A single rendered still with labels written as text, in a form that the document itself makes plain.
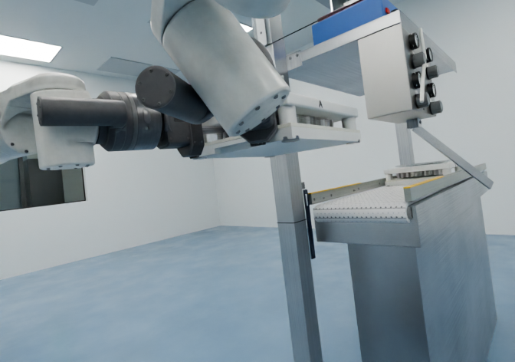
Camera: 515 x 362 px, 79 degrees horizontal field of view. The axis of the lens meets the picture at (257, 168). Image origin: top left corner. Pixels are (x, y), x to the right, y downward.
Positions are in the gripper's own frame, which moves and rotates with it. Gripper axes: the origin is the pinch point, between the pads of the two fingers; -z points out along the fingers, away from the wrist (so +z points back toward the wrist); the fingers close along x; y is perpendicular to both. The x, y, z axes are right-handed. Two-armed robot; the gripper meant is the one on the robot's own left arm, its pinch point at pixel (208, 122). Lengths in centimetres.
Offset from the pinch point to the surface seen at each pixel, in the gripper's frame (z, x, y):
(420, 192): -49, 20, 15
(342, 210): -40.0, 23.4, -1.7
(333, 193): -52, 20, -13
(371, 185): -81, 21, -16
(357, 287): -51, 49, -8
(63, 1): -44, -186, -302
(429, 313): -58, 55, 10
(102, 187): -108, 2, -495
